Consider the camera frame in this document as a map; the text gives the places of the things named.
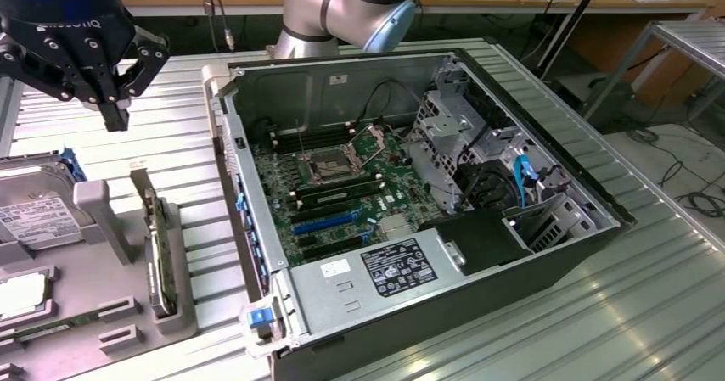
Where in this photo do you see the CPU socket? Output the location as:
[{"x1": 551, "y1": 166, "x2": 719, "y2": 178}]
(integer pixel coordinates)
[{"x1": 297, "y1": 146, "x2": 364, "y2": 185}]

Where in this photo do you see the silver power supply unit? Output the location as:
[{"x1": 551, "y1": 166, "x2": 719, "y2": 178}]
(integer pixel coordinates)
[{"x1": 285, "y1": 227, "x2": 470, "y2": 336}]

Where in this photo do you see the black installed RAM stick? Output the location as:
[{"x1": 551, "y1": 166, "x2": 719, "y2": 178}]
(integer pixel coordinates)
[{"x1": 292, "y1": 180, "x2": 384, "y2": 210}]

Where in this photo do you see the thin metal locking lever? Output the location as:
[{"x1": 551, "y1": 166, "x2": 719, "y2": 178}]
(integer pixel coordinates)
[{"x1": 295, "y1": 119, "x2": 309, "y2": 161}]

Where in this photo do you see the black looped wire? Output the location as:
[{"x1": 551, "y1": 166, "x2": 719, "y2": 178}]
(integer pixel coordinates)
[{"x1": 364, "y1": 79, "x2": 424, "y2": 123}]

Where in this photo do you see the black RAM slot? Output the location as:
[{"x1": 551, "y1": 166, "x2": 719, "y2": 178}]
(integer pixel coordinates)
[
  {"x1": 271, "y1": 124, "x2": 351, "y2": 143},
  {"x1": 271, "y1": 134, "x2": 348, "y2": 153}
]

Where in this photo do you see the green RAM stick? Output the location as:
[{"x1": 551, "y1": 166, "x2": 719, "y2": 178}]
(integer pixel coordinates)
[{"x1": 0, "y1": 300, "x2": 124, "y2": 343}]

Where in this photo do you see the metal socket cover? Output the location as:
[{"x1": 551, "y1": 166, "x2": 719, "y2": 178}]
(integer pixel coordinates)
[{"x1": 344, "y1": 123, "x2": 399, "y2": 164}]

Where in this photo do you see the aluminium frame table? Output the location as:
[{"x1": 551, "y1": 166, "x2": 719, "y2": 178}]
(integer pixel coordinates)
[{"x1": 579, "y1": 19, "x2": 725, "y2": 123}]

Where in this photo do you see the silver CPU chip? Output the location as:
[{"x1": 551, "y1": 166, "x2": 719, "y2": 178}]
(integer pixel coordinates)
[{"x1": 0, "y1": 272, "x2": 50, "y2": 321}]

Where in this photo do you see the low-profile graphics card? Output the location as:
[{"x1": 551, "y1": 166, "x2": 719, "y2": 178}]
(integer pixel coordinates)
[{"x1": 128, "y1": 167, "x2": 183, "y2": 318}]

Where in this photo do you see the open black PC case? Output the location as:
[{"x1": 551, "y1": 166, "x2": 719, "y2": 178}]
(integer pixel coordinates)
[{"x1": 200, "y1": 48, "x2": 637, "y2": 381}]

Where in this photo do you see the green motherboard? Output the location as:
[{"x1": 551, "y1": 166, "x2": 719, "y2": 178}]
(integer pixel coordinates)
[{"x1": 251, "y1": 121, "x2": 454, "y2": 267}]

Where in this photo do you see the blue SATA wire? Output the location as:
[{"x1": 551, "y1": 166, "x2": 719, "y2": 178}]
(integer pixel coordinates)
[{"x1": 511, "y1": 153, "x2": 536, "y2": 209}]

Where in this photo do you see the blue expansion slot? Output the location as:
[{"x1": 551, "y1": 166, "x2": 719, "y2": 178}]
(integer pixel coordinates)
[{"x1": 289, "y1": 211, "x2": 355, "y2": 236}]

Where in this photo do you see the grey plastic parts rack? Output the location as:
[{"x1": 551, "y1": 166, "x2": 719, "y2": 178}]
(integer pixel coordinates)
[{"x1": 0, "y1": 179, "x2": 197, "y2": 381}]

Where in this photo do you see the black floor cable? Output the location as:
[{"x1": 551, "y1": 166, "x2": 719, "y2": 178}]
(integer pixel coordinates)
[{"x1": 658, "y1": 142, "x2": 725, "y2": 220}]

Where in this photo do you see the black plastic shroud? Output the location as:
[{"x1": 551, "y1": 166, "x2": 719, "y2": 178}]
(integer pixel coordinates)
[{"x1": 422, "y1": 209, "x2": 534, "y2": 277}]

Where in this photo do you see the hanging cable with metal plug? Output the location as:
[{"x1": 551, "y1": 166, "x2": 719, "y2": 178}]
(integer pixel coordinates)
[{"x1": 201, "y1": 0, "x2": 236, "y2": 53}]

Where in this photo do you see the blue case release latch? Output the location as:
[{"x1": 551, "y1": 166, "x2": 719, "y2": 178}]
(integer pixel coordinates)
[{"x1": 245, "y1": 308, "x2": 273, "y2": 328}]

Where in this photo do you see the hard disk with blue rail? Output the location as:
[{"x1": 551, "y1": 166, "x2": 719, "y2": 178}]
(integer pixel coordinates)
[{"x1": 0, "y1": 145, "x2": 94, "y2": 250}]

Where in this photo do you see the silver chipset heatsink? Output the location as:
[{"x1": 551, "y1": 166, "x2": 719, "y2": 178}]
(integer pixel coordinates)
[{"x1": 378, "y1": 216, "x2": 419, "y2": 237}]

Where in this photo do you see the silver metal drive cage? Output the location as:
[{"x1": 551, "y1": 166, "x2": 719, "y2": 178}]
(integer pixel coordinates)
[{"x1": 407, "y1": 90, "x2": 523, "y2": 187}]

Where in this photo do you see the black slanted pole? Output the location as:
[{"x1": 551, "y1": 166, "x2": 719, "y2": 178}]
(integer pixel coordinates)
[{"x1": 534, "y1": 0, "x2": 610, "y2": 79}]

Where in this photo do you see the perforated metal disk bay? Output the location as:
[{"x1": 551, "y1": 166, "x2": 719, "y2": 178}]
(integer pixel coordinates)
[{"x1": 502, "y1": 193, "x2": 596, "y2": 251}]

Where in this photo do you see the black floor case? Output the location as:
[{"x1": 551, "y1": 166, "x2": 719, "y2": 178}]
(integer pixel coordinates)
[{"x1": 550, "y1": 72, "x2": 637, "y2": 132}]

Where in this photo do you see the black power wire bundle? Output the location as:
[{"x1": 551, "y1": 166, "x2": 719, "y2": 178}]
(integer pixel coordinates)
[{"x1": 451, "y1": 159, "x2": 523, "y2": 213}]

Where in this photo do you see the black expansion slot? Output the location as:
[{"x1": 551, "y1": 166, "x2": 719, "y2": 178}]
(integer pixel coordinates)
[
  {"x1": 299, "y1": 233, "x2": 364, "y2": 260},
  {"x1": 288, "y1": 204, "x2": 347, "y2": 226}
]

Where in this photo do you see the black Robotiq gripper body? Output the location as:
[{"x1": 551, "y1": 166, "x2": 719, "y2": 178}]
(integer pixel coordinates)
[{"x1": 0, "y1": 0, "x2": 137, "y2": 79}]

